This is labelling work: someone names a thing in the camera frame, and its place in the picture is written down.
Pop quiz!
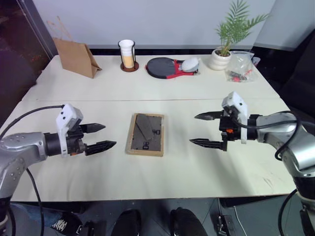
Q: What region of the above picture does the cup stack in holder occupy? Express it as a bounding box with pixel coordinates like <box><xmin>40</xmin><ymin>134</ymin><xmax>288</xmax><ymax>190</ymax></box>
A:
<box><xmin>118</xmin><ymin>39</ymin><xmax>140</xmax><ymax>73</ymax></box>

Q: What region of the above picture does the blue denim cloth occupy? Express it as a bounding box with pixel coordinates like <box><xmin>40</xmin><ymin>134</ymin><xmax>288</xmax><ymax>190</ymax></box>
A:
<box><xmin>9</xmin><ymin>202</ymin><xmax>63</xmax><ymax>236</ymax></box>

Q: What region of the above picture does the dark window pane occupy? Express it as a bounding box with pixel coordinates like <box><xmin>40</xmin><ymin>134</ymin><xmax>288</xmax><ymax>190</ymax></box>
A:
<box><xmin>0</xmin><ymin>0</ymin><xmax>58</xmax><ymax>104</ymax></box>

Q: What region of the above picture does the clear plastic bag with parts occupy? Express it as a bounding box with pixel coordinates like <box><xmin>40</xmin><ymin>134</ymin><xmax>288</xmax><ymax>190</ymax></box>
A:
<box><xmin>224</xmin><ymin>51</ymin><xmax>260</xmax><ymax>83</ymax></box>

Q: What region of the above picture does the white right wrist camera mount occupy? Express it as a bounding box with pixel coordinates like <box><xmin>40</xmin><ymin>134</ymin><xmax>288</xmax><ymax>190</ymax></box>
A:
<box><xmin>221</xmin><ymin>91</ymin><xmax>250</xmax><ymax>145</ymax></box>

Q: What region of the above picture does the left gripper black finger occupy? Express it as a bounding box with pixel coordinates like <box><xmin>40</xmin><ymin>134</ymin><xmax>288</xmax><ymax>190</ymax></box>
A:
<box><xmin>80</xmin><ymin>122</ymin><xmax>107</xmax><ymax>135</ymax></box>
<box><xmin>85</xmin><ymin>140</ymin><xmax>117</xmax><ymax>156</ymax></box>

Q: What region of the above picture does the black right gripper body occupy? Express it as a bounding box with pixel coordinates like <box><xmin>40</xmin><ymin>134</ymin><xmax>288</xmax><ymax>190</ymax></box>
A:
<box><xmin>219</xmin><ymin>109</ymin><xmax>243</xmax><ymax>151</ymax></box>

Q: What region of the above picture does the wooden framed dark board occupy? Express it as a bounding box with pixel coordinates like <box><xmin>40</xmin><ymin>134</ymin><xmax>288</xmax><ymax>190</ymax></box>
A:
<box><xmin>125</xmin><ymin>113</ymin><xmax>166</xmax><ymax>158</ymax></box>

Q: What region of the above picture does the black chair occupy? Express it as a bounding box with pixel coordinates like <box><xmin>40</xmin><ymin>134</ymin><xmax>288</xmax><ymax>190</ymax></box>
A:
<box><xmin>253</xmin><ymin>29</ymin><xmax>315</xmax><ymax>116</ymax></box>

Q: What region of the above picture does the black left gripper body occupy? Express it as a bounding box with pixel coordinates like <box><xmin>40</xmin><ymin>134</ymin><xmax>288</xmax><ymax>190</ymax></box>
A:
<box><xmin>66</xmin><ymin>124</ymin><xmax>88</xmax><ymax>157</ymax></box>

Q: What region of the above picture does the black and red table tennis paddle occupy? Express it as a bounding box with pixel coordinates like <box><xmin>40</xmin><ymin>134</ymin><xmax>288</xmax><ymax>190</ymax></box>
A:
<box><xmin>145</xmin><ymin>57</ymin><xmax>199</xmax><ymax>80</ymax></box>

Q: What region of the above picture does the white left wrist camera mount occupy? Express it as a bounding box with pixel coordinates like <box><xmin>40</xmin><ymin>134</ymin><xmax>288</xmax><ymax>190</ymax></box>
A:
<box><xmin>55</xmin><ymin>103</ymin><xmax>84</xmax><ymax>158</ymax></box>

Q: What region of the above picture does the black rounded shape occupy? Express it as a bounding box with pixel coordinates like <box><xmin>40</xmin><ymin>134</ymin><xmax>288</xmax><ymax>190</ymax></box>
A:
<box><xmin>114</xmin><ymin>208</ymin><xmax>142</xmax><ymax>236</ymax></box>
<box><xmin>169</xmin><ymin>206</ymin><xmax>209</xmax><ymax>236</ymax></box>

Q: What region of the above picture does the white grey rounded object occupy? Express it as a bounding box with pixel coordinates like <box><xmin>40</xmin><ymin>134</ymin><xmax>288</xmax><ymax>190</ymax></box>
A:
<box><xmin>181</xmin><ymin>57</ymin><xmax>200</xmax><ymax>73</ymax></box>

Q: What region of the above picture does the black item with white print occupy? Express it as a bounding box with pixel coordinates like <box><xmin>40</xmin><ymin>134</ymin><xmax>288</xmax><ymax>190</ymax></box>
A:
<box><xmin>50</xmin><ymin>211</ymin><xmax>84</xmax><ymax>236</ymax></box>

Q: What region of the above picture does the green palm in white pot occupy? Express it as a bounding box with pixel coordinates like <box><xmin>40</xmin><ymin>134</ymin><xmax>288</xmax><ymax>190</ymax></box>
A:
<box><xmin>208</xmin><ymin>0</ymin><xmax>270</xmax><ymax>71</ymax></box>

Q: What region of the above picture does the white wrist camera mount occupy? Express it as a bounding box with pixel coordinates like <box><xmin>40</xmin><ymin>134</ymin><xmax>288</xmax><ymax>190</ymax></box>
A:
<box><xmin>221</xmin><ymin>91</ymin><xmax>250</xmax><ymax>145</ymax></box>
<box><xmin>55</xmin><ymin>103</ymin><xmax>84</xmax><ymax>158</ymax></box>

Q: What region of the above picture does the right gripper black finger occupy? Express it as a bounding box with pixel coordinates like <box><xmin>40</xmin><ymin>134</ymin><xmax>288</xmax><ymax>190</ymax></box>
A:
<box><xmin>189</xmin><ymin>138</ymin><xmax>226</xmax><ymax>151</ymax></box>
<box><xmin>194</xmin><ymin>111</ymin><xmax>223</xmax><ymax>121</ymax></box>

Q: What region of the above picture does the brown paper bag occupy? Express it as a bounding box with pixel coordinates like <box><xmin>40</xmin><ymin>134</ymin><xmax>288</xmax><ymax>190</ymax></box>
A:
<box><xmin>46</xmin><ymin>16</ymin><xmax>103</xmax><ymax>79</ymax></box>

